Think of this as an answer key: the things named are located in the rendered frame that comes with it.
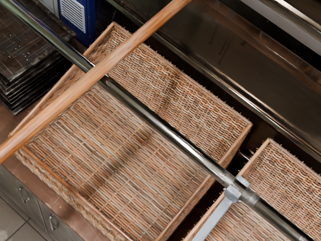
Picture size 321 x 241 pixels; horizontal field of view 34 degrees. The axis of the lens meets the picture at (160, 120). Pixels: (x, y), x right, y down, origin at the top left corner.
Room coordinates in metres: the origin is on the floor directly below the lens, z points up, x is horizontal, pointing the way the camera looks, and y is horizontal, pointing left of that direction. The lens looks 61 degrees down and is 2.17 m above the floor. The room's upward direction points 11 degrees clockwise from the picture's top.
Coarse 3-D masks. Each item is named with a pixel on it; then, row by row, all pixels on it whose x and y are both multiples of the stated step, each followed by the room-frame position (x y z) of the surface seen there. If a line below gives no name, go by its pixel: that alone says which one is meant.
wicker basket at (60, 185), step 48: (96, 48) 0.98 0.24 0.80; (144, 48) 0.98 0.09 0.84; (48, 96) 0.79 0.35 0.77; (96, 96) 0.93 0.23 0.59; (144, 96) 0.92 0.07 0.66; (192, 96) 0.87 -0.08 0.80; (96, 144) 0.74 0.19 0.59; (144, 144) 0.78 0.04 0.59; (240, 144) 0.76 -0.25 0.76; (96, 192) 0.58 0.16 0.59; (144, 192) 0.61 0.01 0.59; (192, 192) 0.57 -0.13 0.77; (144, 240) 0.46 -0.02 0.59
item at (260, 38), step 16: (208, 0) 0.93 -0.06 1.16; (224, 0) 0.92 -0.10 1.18; (240, 0) 0.93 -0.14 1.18; (240, 16) 0.88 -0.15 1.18; (256, 16) 0.89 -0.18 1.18; (256, 32) 0.86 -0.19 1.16; (272, 32) 0.85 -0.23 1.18; (272, 48) 0.83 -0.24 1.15; (288, 48) 0.81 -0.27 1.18; (304, 48) 0.82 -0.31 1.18; (304, 64) 0.78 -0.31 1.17; (320, 64) 0.78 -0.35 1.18; (320, 80) 0.76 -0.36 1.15
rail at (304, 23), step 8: (264, 0) 0.71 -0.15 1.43; (272, 0) 0.71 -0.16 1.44; (280, 0) 0.71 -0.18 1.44; (272, 8) 0.70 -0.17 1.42; (280, 8) 0.70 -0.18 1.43; (288, 8) 0.70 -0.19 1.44; (288, 16) 0.69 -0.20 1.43; (296, 16) 0.68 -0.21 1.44; (304, 16) 0.68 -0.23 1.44; (296, 24) 0.67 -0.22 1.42; (304, 24) 0.67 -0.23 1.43; (312, 24) 0.67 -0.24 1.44; (312, 32) 0.66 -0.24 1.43; (320, 32) 0.65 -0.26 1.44; (320, 40) 0.65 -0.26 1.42
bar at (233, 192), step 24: (0, 0) 0.80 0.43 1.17; (72, 48) 0.70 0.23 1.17; (120, 96) 0.60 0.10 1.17; (144, 120) 0.55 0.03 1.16; (192, 144) 0.51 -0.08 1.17; (216, 168) 0.47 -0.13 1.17; (240, 192) 0.43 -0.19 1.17; (216, 216) 0.39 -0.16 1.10; (264, 216) 0.39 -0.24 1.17; (192, 240) 0.35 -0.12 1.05; (312, 240) 0.35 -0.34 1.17
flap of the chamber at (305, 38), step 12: (252, 0) 0.72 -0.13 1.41; (288, 0) 0.74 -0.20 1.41; (300, 0) 0.75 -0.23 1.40; (312, 0) 0.76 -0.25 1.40; (264, 12) 0.70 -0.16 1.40; (276, 12) 0.70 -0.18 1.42; (312, 12) 0.72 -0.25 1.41; (276, 24) 0.69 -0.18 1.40; (288, 24) 0.68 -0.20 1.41; (300, 36) 0.66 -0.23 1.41; (312, 48) 0.64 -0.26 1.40
